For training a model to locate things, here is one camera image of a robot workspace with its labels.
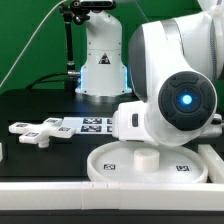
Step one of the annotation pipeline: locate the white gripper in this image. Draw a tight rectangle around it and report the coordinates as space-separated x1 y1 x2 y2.
112 101 156 144

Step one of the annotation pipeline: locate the white round table top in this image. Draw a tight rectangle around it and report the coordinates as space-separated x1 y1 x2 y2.
87 141 208 184

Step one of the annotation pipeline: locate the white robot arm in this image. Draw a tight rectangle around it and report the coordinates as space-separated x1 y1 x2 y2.
76 0 224 147

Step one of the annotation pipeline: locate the white marker sheet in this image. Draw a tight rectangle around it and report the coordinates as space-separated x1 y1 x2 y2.
62 117 112 134

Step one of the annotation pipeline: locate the white right fence bar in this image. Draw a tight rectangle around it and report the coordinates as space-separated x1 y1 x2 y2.
198 144 224 184

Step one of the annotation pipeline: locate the white fence bar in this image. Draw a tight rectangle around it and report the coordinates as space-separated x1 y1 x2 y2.
198 144 224 184
0 182 224 211
0 143 3 162

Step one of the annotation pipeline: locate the white cross-shaped table base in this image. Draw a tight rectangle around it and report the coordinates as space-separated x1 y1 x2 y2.
9 118 76 148

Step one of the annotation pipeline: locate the white front fence bar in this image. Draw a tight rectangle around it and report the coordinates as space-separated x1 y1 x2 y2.
0 182 224 211

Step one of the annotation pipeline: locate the white left fence bar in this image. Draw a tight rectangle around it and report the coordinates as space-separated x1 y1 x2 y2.
0 143 3 162

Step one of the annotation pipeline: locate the black cable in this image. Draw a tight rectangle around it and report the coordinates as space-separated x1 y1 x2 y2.
25 72 71 90

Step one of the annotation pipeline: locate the black camera on mount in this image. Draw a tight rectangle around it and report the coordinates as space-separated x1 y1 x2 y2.
73 0 116 10

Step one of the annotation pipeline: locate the white cable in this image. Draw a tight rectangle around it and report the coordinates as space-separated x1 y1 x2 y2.
0 0 68 88

